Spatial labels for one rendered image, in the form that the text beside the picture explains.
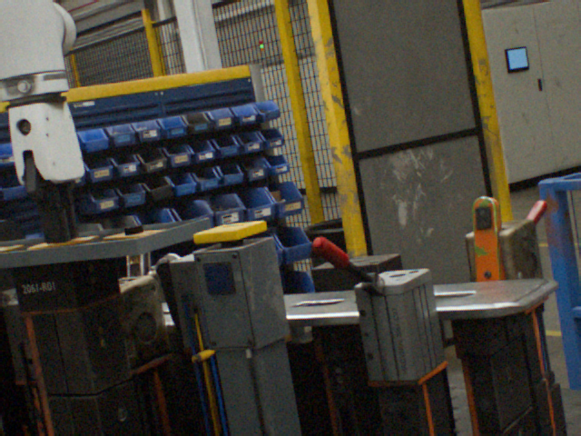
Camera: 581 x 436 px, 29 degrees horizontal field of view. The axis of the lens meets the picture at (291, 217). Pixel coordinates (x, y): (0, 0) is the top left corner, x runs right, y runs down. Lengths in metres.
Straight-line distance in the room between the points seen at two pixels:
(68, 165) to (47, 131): 0.06
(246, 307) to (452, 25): 4.02
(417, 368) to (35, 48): 0.59
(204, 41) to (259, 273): 5.50
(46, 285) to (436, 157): 3.73
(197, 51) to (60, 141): 5.28
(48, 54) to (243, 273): 0.38
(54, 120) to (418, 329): 0.50
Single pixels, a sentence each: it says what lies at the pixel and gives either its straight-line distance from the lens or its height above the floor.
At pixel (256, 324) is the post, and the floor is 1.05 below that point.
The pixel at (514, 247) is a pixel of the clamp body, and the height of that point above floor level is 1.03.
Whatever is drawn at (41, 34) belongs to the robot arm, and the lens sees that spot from 1.40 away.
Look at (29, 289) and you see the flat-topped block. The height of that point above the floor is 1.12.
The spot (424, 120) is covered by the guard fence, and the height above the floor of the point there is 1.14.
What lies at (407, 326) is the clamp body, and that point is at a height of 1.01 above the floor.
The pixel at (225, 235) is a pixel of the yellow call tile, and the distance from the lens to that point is 1.22.
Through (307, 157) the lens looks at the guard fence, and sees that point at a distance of 6.29.
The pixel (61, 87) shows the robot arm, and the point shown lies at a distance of 1.40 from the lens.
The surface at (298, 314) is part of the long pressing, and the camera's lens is 1.53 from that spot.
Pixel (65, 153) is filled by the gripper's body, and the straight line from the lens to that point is 1.41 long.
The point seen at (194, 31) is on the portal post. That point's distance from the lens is 6.67.
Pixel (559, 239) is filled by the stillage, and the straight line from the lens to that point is 3.41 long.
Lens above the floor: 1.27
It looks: 5 degrees down
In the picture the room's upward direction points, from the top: 10 degrees counter-clockwise
